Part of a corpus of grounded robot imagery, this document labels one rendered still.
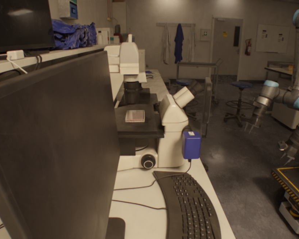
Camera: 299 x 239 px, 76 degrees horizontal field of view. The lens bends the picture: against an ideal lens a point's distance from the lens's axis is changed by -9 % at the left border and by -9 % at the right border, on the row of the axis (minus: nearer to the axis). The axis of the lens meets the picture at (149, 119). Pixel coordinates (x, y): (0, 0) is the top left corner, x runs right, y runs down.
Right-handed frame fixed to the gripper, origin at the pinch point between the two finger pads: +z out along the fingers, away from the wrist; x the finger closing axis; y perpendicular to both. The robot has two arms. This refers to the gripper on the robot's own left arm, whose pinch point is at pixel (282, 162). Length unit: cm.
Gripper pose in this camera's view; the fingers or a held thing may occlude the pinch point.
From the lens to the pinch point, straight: 124.9
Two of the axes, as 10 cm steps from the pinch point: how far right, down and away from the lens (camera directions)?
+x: -1.3, 4.6, -8.8
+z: -3.9, 7.9, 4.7
